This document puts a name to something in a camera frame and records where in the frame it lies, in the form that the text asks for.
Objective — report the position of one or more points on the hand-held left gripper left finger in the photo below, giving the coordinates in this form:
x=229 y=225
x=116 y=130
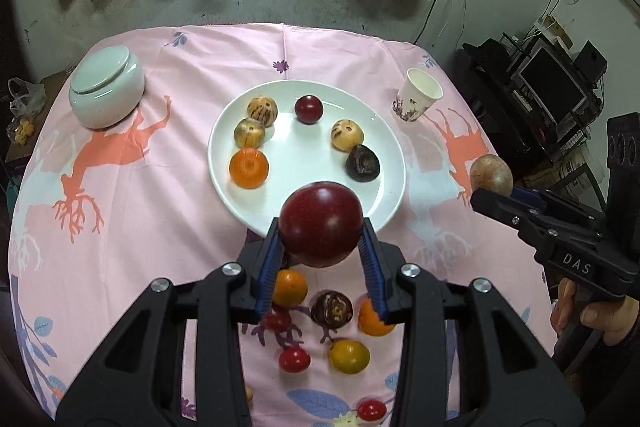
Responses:
x=265 y=267

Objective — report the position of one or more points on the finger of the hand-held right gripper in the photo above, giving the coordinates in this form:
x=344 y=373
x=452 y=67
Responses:
x=500 y=207
x=525 y=194

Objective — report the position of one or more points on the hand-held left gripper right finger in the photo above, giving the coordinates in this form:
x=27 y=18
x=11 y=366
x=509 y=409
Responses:
x=372 y=277

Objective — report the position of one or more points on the tan passion fruit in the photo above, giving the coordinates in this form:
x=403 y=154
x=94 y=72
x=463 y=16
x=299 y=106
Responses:
x=492 y=172

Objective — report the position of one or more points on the orange tangerine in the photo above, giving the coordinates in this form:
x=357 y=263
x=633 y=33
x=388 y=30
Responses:
x=248 y=168
x=370 y=324

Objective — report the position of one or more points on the red cherry tomato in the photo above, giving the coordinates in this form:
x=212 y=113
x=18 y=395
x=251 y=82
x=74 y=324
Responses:
x=370 y=410
x=278 y=320
x=294 y=359

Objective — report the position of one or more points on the dark red plum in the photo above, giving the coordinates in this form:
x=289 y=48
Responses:
x=308 y=109
x=320 y=224

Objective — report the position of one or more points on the green-yellow tangerine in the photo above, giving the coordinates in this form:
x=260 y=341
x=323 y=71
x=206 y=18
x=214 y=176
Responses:
x=349 y=355

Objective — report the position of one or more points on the dark purple mangosteen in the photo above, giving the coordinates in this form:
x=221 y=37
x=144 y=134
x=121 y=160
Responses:
x=332 y=309
x=362 y=163

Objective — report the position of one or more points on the white oval plate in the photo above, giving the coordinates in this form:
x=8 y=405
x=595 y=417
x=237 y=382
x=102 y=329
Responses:
x=300 y=157

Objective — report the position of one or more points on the small yellow fruit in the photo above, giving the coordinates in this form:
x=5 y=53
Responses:
x=248 y=393

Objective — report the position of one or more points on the striped tan fruit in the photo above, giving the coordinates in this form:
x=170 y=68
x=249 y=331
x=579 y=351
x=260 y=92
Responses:
x=262 y=108
x=249 y=132

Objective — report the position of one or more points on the pale tan round fruit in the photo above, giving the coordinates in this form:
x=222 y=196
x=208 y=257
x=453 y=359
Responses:
x=346 y=135

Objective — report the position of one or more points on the person's right hand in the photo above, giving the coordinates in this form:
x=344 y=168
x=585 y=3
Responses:
x=610 y=319

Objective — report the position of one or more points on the yellow-orange tangerine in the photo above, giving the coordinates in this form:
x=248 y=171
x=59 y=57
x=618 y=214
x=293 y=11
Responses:
x=291 y=288

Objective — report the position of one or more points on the black computer desk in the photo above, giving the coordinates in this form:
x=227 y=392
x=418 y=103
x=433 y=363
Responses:
x=530 y=142

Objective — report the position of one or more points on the printed cardboard box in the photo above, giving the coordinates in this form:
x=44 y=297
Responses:
x=580 y=177

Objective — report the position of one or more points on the black computer monitor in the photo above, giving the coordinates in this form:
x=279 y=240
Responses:
x=550 y=77

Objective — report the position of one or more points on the pink printed tablecloth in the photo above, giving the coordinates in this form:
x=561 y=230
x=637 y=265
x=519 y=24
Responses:
x=150 y=217

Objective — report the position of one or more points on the printed paper cup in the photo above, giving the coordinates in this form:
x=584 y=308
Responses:
x=412 y=104

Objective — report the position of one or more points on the black speaker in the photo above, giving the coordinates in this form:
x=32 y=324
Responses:
x=591 y=61

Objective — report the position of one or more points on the white lidded ceramic jar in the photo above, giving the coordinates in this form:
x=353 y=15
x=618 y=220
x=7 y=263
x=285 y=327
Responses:
x=105 y=92

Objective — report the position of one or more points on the clear plastic bag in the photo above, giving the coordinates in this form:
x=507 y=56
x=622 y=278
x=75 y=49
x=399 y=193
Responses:
x=22 y=107

